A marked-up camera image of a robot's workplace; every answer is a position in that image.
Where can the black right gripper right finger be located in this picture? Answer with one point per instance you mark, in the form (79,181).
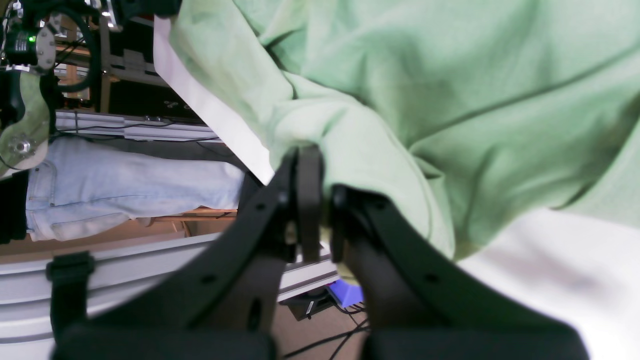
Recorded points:
(422,306)

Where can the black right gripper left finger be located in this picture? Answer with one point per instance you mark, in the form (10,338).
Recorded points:
(217,306)

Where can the green polo t-shirt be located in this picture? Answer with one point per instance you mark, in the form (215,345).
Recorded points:
(465,113)

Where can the person leg in jeans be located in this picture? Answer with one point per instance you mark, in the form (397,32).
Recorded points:
(83,188)

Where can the black equipment box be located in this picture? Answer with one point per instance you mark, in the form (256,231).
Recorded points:
(129,83)

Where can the aluminium frame rail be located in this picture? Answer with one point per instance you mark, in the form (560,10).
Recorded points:
(122,269)

